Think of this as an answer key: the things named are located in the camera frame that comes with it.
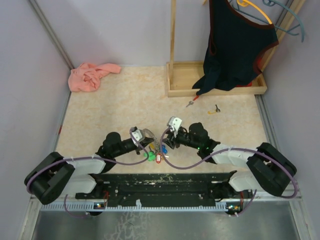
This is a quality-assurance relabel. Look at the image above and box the purple cable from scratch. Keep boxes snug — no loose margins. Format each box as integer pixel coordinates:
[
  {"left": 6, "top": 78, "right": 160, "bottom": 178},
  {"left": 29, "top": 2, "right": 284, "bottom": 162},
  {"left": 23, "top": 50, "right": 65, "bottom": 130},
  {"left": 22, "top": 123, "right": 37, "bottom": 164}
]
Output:
[
  {"left": 26, "top": 127, "right": 150, "bottom": 220},
  {"left": 159, "top": 127, "right": 299, "bottom": 217}
]

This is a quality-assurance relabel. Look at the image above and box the pink crumpled cloth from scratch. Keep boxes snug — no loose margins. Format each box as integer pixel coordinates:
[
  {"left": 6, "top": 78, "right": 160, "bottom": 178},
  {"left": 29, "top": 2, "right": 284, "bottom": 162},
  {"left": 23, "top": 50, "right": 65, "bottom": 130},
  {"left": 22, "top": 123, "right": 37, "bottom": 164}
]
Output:
[{"left": 68, "top": 62, "right": 122, "bottom": 92}]

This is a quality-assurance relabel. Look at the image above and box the key with red tag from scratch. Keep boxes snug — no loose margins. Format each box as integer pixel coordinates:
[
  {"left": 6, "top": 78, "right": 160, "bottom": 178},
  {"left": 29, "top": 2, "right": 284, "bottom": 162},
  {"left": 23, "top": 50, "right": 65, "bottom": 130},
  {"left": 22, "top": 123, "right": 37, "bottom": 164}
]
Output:
[{"left": 185, "top": 95, "right": 199, "bottom": 108}]

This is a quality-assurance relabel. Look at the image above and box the yellow clothes hanger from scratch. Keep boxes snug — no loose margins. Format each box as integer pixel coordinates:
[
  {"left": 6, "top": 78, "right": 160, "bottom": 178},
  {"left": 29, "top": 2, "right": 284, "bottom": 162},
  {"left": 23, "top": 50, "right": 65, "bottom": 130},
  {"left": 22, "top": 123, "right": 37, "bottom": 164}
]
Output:
[{"left": 236, "top": 0, "right": 273, "bottom": 26}]

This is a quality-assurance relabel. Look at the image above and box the green key tag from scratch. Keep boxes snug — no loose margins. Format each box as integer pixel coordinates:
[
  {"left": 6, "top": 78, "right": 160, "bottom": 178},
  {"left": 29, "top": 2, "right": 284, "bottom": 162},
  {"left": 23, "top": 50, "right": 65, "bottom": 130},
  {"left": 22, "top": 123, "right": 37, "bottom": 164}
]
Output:
[{"left": 143, "top": 151, "right": 157, "bottom": 162}]

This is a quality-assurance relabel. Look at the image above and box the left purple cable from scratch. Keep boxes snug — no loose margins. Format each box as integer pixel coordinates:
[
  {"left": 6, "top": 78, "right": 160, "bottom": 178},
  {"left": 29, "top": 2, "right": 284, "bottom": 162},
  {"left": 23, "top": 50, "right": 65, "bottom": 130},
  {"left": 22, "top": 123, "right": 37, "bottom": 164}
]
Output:
[{"left": 26, "top": 127, "right": 150, "bottom": 220}]

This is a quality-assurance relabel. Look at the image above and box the key with yellow tag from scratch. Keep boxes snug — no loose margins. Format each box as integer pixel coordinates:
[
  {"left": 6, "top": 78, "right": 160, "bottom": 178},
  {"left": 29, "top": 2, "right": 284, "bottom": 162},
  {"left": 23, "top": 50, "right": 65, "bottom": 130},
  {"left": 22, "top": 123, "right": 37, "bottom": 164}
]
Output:
[{"left": 207, "top": 104, "right": 221, "bottom": 115}]

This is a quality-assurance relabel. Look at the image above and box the dark navy vest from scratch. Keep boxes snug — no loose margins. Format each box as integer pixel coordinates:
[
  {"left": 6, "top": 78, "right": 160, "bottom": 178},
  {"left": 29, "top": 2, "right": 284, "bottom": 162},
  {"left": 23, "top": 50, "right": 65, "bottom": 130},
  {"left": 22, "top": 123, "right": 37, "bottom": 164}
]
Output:
[{"left": 193, "top": 0, "right": 279, "bottom": 96}]

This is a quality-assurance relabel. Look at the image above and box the key with blue tag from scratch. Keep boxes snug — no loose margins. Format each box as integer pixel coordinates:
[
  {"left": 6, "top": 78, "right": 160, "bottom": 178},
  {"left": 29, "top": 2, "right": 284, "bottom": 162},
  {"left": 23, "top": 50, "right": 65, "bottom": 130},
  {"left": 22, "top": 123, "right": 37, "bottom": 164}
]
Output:
[{"left": 160, "top": 144, "right": 168, "bottom": 156}]

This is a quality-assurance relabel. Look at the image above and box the wooden clothes rack base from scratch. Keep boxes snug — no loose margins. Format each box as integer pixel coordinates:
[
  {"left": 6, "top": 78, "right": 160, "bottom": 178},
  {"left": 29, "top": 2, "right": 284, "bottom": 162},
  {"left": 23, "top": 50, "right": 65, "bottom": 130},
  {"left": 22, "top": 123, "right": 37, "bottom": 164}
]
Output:
[{"left": 166, "top": 0, "right": 306, "bottom": 99}]

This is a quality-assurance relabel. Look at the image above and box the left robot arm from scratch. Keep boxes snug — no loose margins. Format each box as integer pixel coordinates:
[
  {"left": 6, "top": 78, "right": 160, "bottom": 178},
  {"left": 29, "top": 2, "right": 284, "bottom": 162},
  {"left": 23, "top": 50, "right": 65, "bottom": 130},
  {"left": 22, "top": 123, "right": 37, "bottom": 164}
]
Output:
[{"left": 24, "top": 127, "right": 153, "bottom": 205}]

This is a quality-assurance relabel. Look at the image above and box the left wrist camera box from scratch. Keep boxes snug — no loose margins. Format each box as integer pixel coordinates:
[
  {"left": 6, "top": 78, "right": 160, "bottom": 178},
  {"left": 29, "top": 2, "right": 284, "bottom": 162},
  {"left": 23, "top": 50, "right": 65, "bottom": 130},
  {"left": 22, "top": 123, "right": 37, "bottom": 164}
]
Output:
[{"left": 129, "top": 127, "right": 146, "bottom": 146}]

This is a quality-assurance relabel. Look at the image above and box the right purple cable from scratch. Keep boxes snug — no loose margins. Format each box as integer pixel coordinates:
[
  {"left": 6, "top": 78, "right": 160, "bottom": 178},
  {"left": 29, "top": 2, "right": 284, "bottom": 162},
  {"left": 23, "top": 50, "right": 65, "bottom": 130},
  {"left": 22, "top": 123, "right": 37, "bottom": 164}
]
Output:
[{"left": 159, "top": 127, "right": 299, "bottom": 217}]

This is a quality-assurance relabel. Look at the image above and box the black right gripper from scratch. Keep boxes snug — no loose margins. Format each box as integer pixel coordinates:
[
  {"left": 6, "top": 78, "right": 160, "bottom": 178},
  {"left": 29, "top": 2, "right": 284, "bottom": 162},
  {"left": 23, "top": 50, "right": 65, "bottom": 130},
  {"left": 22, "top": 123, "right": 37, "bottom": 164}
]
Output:
[{"left": 161, "top": 127, "right": 201, "bottom": 150}]

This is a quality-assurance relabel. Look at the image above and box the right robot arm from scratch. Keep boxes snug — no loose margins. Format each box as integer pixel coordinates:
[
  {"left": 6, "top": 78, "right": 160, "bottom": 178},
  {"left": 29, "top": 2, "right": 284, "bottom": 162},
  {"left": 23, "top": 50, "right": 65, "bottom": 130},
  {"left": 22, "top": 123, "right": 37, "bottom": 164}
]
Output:
[{"left": 161, "top": 122, "right": 298, "bottom": 198}]

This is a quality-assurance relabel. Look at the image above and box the red key tag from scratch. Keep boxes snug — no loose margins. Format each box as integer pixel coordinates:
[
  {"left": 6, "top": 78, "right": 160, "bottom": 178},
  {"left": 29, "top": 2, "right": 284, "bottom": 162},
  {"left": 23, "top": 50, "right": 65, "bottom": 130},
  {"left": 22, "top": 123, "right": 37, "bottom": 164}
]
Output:
[{"left": 155, "top": 153, "right": 162, "bottom": 164}]

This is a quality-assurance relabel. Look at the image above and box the aluminium frame rail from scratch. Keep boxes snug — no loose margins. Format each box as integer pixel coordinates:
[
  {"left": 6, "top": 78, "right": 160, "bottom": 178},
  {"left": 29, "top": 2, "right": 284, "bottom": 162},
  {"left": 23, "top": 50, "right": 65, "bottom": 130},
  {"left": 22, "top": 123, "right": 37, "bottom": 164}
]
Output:
[{"left": 29, "top": 181, "right": 303, "bottom": 201}]

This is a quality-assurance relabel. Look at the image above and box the grey oval key organizer ring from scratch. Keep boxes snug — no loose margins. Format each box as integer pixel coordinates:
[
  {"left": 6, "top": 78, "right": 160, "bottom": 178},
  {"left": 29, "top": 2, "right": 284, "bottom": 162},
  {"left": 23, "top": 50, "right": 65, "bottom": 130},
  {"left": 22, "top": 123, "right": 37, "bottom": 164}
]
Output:
[{"left": 141, "top": 128, "right": 162, "bottom": 153}]

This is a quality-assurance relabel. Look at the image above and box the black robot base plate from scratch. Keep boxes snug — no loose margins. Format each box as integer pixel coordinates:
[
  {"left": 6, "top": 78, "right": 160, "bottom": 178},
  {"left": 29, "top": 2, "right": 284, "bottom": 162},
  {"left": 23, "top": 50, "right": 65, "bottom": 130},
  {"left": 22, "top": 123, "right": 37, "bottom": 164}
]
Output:
[{"left": 75, "top": 172, "right": 252, "bottom": 208}]

